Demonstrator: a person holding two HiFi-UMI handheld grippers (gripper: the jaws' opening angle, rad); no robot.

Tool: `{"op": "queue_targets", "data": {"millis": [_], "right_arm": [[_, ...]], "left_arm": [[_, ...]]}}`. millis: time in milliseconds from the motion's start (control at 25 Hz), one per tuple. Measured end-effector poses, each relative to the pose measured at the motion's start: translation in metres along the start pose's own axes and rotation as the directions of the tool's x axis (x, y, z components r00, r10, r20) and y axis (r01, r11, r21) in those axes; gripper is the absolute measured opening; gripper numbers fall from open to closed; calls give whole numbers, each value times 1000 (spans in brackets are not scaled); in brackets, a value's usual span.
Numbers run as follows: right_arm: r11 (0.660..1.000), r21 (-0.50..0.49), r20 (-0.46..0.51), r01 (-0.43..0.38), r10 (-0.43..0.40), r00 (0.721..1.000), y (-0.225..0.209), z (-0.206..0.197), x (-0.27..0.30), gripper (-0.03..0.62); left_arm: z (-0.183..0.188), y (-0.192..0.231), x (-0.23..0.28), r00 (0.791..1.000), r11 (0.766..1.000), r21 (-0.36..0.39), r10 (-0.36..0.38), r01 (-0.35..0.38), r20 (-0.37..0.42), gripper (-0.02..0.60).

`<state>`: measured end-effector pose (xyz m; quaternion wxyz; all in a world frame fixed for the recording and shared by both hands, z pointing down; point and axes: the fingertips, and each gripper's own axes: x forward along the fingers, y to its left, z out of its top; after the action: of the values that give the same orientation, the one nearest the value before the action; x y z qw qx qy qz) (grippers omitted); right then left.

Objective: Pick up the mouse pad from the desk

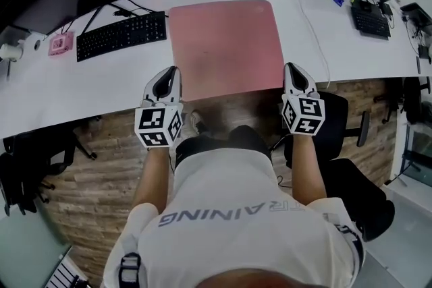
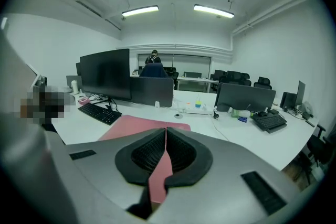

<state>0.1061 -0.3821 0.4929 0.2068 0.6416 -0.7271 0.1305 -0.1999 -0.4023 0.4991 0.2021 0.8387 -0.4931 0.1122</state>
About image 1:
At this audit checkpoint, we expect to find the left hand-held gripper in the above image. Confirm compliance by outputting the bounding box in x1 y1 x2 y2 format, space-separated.
134 66 185 148

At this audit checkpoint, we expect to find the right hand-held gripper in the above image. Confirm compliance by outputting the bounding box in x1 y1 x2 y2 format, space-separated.
280 62 326 137

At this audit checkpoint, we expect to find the pink cloth mat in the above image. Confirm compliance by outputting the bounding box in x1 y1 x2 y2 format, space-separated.
167 0 285 103

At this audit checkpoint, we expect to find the person's left forearm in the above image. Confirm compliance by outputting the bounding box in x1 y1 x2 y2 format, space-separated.
131 146 170 215

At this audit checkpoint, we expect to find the person's right forearm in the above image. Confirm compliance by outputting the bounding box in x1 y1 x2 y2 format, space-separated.
289 134 329 206

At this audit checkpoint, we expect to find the person's left white shoe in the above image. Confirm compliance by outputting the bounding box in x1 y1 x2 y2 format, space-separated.
188 109 208 138

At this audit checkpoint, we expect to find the wide black keyboard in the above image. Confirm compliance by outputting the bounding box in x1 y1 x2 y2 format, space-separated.
76 10 169 63

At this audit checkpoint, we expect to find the black office chair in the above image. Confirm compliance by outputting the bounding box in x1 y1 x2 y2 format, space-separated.
0 150 38 217
282 90 396 243
12 117 99 177

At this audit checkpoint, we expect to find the compact black keyboard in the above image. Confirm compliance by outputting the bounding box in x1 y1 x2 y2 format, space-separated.
350 5 392 41

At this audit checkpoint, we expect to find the small black box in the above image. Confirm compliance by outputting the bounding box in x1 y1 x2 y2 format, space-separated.
350 0 373 11

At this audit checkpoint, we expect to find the small pink box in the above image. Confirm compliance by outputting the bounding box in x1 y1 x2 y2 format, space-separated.
48 31 76 57

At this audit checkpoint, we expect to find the small black monitor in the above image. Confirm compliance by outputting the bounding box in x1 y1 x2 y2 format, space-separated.
400 2 432 28

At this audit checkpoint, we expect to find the glass cabinet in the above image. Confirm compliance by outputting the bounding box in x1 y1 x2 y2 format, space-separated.
387 120 432 188

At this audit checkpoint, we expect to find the white cup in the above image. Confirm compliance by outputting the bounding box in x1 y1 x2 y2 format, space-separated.
0 41 25 62

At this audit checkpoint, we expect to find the white printed t-shirt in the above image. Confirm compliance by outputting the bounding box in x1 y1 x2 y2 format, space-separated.
103 148 365 288

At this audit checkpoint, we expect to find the white cable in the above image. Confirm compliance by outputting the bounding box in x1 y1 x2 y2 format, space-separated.
296 0 331 84

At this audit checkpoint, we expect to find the thin black cable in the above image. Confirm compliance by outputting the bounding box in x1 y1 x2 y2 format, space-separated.
269 135 288 160

